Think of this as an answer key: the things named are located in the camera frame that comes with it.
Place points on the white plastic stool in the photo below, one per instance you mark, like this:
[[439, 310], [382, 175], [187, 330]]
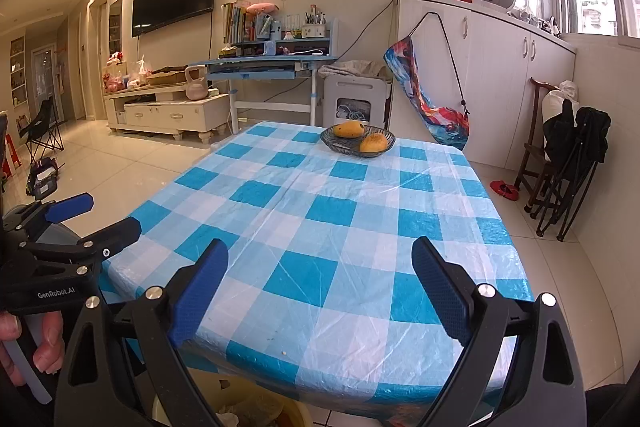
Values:
[[355, 88]]

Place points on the black camping chair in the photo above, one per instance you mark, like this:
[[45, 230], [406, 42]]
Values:
[[42, 127]]

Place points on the dark wooden chair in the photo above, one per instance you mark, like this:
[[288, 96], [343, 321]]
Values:
[[530, 147]]

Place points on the yellow plastic bin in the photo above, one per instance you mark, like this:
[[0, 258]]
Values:
[[307, 412]]

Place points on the yellow mango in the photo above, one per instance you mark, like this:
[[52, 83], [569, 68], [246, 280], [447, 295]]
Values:
[[348, 130], [373, 143]]

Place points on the pink kettlebell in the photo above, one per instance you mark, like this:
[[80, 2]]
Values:
[[196, 89]]

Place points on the white bag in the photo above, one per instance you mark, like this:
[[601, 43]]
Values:
[[557, 102]]

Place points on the white television stand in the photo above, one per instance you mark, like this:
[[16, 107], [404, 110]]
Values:
[[170, 113]]

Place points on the black floor bag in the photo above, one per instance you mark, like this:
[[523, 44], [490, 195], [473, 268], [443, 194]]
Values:
[[42, 179]]

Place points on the red slipper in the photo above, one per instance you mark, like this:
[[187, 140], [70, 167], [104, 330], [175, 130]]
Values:
[[504, 189]]

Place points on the person's grey trouser leg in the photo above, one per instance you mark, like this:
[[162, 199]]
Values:
[[57, 234]]

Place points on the white pen holder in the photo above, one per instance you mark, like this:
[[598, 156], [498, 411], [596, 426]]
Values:
[[315, 29]]

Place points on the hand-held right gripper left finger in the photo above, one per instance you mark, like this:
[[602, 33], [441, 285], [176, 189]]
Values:
[[200, 294]]

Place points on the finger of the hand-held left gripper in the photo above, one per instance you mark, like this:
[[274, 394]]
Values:
[[67, 208], [112, 237]]

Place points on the table with blue checked tablecloth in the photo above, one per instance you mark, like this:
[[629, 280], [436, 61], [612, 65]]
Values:
[[320, 217]]

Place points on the white cabinet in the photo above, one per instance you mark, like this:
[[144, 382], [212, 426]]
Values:
[[500, 72]]

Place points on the blue study desk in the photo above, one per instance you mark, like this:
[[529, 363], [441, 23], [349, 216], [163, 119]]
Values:
[[260, 67]]

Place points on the person's left hand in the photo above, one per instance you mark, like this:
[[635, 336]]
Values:
[[50, 339]]

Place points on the flat cardboard box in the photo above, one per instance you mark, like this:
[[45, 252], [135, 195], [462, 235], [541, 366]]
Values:
[[167, 77]]

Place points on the black folding chair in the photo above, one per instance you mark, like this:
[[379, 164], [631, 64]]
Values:
[[587, 132]]

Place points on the row of books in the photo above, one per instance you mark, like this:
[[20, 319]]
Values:
[[236, 23]]

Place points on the pink plush toy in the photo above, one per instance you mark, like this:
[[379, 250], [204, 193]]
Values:
[[262, 8]]

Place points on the pink plastic bags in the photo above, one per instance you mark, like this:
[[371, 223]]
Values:
[[125, 77]]

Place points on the row of shoes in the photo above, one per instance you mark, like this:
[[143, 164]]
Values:
[[537, 21]]

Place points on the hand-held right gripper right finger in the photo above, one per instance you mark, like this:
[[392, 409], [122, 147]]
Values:
[[442, 292]]

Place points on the beige cloth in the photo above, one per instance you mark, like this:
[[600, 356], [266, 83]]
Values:
[[352, 69]]

